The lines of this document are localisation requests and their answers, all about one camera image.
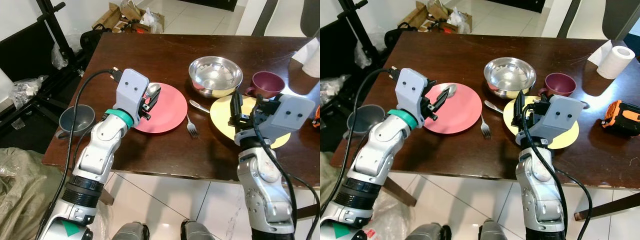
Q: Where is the grey cup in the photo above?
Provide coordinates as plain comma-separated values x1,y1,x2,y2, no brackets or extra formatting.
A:
346,104,386,136
56,105,96,140

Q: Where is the brown cardboard box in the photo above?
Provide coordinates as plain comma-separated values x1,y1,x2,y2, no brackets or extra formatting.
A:
400,0,473,35
92,2,166,35

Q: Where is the white paper towel roll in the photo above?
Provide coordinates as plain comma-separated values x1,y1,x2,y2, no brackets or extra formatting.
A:
587,41,636,80
291,37,321,78

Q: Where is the pink round plate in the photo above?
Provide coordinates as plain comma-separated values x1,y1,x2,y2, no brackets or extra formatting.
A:
132,82,188,134
422,82,483,135

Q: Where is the crumpled clear plastic bag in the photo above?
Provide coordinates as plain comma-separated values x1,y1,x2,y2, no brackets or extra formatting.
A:
7,75,48,108
320,75,351,103

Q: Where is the small clear plastic bag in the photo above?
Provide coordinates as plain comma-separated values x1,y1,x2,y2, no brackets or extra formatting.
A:
50,42,68,71
354,42,371,68

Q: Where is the grey left robot leg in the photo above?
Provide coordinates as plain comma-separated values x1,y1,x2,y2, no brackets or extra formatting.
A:
111,221,150,240
405,222,446,240

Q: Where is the dark chair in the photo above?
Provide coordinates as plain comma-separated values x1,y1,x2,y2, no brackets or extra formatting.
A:
557,0,640,41
252,0,321,38

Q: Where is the grey robot leg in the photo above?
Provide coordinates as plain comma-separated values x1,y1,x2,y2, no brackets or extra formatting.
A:
477,219,511,240
180,219,213,240
111,221,150,240
405,222,446,240

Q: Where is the black metal stand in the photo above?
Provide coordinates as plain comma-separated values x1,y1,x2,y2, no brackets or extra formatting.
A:
0,0,93,131
340,0,388,88

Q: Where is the brown wooden table leg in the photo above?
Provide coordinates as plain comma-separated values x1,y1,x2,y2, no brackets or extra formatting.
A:
382,177,418,207
297,202,321,218
97,187,115,206
574,192,640,221

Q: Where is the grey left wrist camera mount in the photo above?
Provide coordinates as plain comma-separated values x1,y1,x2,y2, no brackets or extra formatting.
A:
114,68,151,119
395,68,431,119

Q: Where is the black cabinet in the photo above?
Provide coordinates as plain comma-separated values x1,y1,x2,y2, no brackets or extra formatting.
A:
177,0,238,12
485,0,546,13

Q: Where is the black flat panel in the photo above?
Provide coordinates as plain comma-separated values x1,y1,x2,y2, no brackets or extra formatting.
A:
0,20,56,83

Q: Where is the black bag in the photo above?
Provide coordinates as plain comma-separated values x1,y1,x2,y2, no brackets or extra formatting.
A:
384,27,403,47
80,29,113,61

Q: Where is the olive green sack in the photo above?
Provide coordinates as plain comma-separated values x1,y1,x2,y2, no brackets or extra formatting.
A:
0,147,66,240
320,150,351,201

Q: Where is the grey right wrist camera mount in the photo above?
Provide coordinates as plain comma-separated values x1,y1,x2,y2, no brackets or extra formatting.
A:
524,95,584,147
235,94,302,149

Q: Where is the stainless steel bowl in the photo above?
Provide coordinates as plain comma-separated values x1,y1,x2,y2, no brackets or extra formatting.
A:
188,56,244,98
483,57,537,99

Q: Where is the small silver fork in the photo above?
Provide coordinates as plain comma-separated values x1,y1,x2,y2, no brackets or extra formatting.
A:
480,115,493,140
186,114,200,139

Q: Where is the grey right robot leg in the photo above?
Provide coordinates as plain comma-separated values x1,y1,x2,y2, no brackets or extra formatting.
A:
180,219,213,240
477,219,511,240

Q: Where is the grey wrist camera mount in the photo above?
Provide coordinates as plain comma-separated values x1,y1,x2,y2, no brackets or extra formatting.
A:
395,68,431,119
114,68,151,119
524,95,584,147
235,94,302,149

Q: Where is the maroon cup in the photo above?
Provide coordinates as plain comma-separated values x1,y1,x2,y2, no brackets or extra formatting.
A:
244,71,286,99
538,73,577,98

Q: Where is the yellow round plate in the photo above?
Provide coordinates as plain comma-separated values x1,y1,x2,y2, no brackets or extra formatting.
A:
210,95,292,149
502,96,580,150

